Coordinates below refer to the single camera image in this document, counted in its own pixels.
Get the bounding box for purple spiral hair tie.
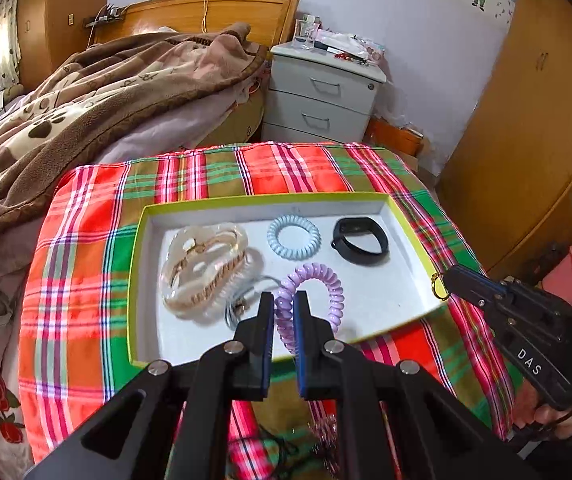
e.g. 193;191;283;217
273;262;345;361

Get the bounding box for gold ring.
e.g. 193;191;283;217
428;271;451;302

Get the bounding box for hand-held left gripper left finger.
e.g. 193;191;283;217
26;291;275;480

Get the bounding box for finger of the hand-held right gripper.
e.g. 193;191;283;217
445;265;517;296
443;277;504;331

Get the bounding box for translucent hair claw clip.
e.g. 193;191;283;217
161;222;251;318

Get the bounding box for grey thin hair elastic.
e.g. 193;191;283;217
223;275;279;331

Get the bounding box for orange box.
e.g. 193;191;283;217
366;115;424;156

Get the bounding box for dark beaded bracelet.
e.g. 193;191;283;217
311;412;339;480

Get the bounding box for person's right hand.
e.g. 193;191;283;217
513;385;572;441

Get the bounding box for floral bedsheet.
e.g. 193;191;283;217
0;280;35;468

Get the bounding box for pink garment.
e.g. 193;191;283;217
541;247;572;303

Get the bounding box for large wooden wardrobe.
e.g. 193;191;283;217
436;0;572;281

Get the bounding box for black cord necklace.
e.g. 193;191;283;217
236;425;307;480

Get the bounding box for brown paw-print blanket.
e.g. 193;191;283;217
0;22;271;376

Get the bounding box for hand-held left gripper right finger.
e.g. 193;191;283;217
293;291;542;480

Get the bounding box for pale blue spiral hair tie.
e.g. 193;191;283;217
267;214;321;261

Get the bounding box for clutter of small toiletries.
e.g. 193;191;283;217
316;27;384;66

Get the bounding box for wooden headboard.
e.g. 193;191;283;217
90;0;301;51

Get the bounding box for black wristband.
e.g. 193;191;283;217
331;216;389;265

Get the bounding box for grey nightstand with drawers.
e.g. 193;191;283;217
261;40;389;146

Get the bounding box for power strip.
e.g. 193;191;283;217
83;7;126;26

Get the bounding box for plaid cloth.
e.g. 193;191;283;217
18;141;524;480

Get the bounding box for clear glass cup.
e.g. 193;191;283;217
293;19;319;51

